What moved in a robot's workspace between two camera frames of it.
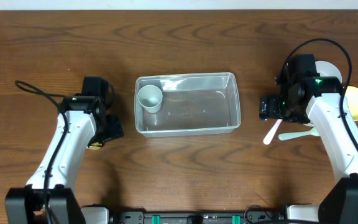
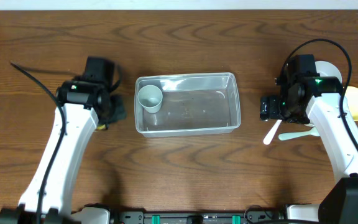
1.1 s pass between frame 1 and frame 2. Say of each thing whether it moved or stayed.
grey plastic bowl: stayed
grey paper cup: stayed
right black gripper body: stayed
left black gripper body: moved
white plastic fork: stayed
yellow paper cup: moved
